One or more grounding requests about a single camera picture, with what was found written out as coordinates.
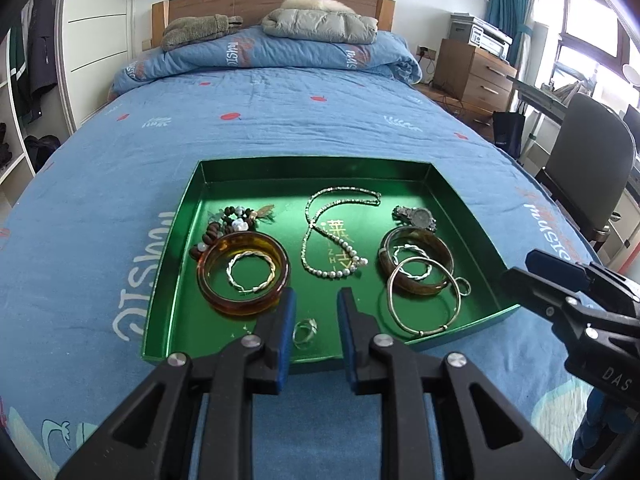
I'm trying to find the thin silver bangle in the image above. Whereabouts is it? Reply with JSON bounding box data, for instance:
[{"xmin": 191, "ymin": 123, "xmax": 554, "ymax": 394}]
[{"xmin": 386, "ymin": 256, "xmax": 462, "ymax": 336}]

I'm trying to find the wooden nightstand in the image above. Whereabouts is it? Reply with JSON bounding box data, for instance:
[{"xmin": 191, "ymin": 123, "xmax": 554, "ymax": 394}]
[{"xmin": 432, "ymin": 37, "xmax": 518, "ymax": 126}]

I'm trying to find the twisted silver bracelet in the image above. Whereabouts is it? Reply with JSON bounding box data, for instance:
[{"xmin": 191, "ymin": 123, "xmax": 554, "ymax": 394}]
[{"xmin": 226, "ymin": 251, "xmax": 279, "ymax": 295}]

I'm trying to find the blue cartoon printed bedsheet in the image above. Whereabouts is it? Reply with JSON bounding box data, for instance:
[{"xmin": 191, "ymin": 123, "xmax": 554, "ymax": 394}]
[{"xmin": 0, "ymin": 67, "xmax": 640, "ymax": 480}]

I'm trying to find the wooden bead bracelet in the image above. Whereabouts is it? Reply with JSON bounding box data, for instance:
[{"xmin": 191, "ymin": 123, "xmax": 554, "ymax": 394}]
[{"xmin": 189, "ymin": 203, "xmax": 277, "ymax": 261}]

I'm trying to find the silver wristwatch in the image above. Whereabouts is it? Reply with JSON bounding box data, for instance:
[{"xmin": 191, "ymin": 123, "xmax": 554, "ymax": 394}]
[{"xmin": 391, "ymin": 204, "xmax": 438, "ymax": 233}]

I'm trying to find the dark bag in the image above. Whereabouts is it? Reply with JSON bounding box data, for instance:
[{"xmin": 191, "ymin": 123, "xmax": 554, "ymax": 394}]
[{"xmin": 492, "ymin": 111, "xmax": 526, "ymax": 156}]

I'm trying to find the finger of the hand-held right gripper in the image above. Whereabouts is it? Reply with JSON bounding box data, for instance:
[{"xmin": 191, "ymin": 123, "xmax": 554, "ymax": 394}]
[
  {"xmin": 501, "ymin": 266, "xmax": 640, "ymax": 342},
  {"xmin": 525, "ymin": 249, "xmax": 640, "ymax": 304}
]

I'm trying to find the olive folded cloth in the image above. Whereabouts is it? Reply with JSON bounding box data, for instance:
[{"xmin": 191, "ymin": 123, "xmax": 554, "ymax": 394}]
[{"xmin": 161, "ymin": 14, "xmax": 244, "ymax": 52}]

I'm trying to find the hanging green garment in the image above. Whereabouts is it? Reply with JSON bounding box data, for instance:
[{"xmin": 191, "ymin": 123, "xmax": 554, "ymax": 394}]
[{"xmin": 7, "ymin": 25, "xmax": 33, "ymax": 126}]

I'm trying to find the hanging dark jacket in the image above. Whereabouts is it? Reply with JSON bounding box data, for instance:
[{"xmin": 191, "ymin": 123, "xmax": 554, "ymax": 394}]
[{"xmin": 27, "ymin": 0, "xmax": 60, "ymax": 96}]

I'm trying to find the white open shelf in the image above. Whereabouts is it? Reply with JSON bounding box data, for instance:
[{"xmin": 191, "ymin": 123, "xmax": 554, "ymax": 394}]
[{"xmin": 0, "ymin": 25, "xmax": 66, "ymax": 186}]

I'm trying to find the silver bead chain bracelet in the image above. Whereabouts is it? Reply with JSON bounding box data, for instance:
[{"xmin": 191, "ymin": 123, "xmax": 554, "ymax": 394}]
[{"xmin": 392, "ymin": 244, "xmax": 435, "ymax": 282}]

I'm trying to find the white wardrobe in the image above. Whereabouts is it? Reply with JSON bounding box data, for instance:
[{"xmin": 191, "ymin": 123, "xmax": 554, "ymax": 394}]
[{"xmin": 55, "ymin": 0, "xmax": 138, "ymax": 133}]

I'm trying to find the silver pearl necklace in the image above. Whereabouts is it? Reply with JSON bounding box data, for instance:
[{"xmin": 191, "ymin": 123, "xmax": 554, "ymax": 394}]
[{"xmin": 300, "ymin": 186, "xmax": 382, "ymax": 279}]

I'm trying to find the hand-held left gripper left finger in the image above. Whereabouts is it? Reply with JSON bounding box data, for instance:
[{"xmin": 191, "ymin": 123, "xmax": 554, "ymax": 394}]
[{"xmin": 57, "ymin": 287, "xmax": 297, "ymax": 480}]

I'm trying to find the brown horn bangle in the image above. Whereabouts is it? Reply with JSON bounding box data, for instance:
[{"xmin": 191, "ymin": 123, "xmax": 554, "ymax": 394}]
[{"xmin": 378, "ymin": 226, "xmax": 456, "ymax": 295}]

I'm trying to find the wooden headboard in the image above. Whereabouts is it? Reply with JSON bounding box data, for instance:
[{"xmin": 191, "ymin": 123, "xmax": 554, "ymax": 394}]
[{"xmin": 151, "ymin": 0, "xmax": 397, "ymax": 51}]

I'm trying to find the amber resin bangle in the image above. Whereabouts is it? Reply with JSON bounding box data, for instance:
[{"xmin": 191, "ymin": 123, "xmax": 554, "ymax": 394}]
[{"xmin": 196, "ymin": 231, "xmax": 291, "ymax": 317}]

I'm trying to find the grey desk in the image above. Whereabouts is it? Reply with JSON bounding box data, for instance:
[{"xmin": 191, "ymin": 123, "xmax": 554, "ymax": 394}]
[{"xmin": 506, "ymin": 74, "xmax": 571, "ymax": 123}]

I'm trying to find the window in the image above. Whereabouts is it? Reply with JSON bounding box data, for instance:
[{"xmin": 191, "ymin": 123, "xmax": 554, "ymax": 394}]
[{"xmin": 545, "ymin": 0, "xmax": 640, "ymax": 91}]

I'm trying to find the grey office chair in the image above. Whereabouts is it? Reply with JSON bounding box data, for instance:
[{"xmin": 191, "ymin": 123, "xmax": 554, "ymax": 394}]
[{"xmin": 535, "ymin": 91, "xmax": 638, "ymax": 251}]

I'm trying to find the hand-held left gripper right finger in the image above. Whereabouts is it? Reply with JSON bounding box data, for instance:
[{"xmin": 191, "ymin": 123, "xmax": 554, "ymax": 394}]
[{"xmin": 337, "ymin": 288, "xmax": 576, "ymax": 480}]

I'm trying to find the folded blue quilt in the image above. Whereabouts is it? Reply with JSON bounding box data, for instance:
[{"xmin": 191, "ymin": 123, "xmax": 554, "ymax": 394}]
[{"xmin": 111, "ymin": 25, "xmax": 423, "ymax": 93}]

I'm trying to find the grey printer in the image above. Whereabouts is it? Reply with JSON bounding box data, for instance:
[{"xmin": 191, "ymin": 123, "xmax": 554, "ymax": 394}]
[{"xmin": 448, "ymin": 12, "xmax": 513, "ymax": 58}]

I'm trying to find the grey down jacket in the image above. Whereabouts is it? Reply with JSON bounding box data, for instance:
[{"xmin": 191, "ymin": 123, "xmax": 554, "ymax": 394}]
[{"xmin": 261, "ymin": 0, "xmax": 379, "ymax": 44}]

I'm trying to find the green jewelry tray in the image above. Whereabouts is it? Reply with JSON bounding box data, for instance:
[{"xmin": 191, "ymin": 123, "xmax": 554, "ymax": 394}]
[{"xmin": 140, "ymin": 156, "xmax": 521, "ymax": 376}]

